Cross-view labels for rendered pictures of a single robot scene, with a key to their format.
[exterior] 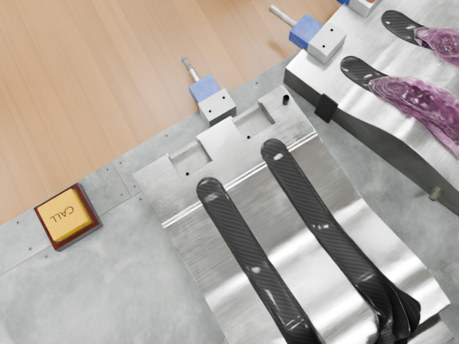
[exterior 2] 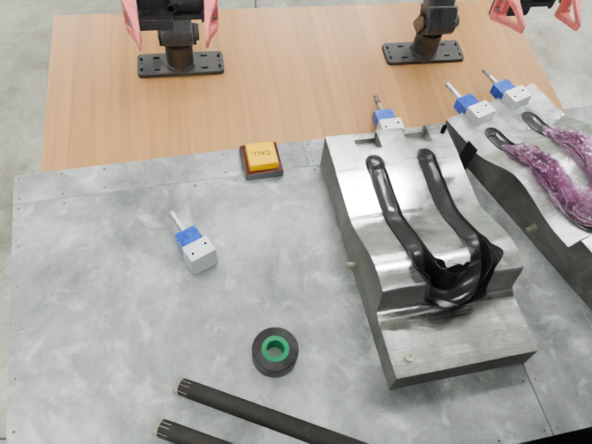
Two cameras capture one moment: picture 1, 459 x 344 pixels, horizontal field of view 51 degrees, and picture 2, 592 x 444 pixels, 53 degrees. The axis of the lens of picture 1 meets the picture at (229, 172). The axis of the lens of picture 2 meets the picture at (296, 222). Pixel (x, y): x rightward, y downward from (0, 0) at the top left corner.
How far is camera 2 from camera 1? 67 cm
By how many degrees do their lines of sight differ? 18
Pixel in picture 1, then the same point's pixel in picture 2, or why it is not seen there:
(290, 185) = (431, 180)
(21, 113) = (247, 93)
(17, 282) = (209, 188)
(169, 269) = (321, 218)
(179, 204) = (351, 163)
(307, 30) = (468, 101)
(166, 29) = (366, 79)
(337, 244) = (453, 220)
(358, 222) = (472, 212)
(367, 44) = (507, 124)
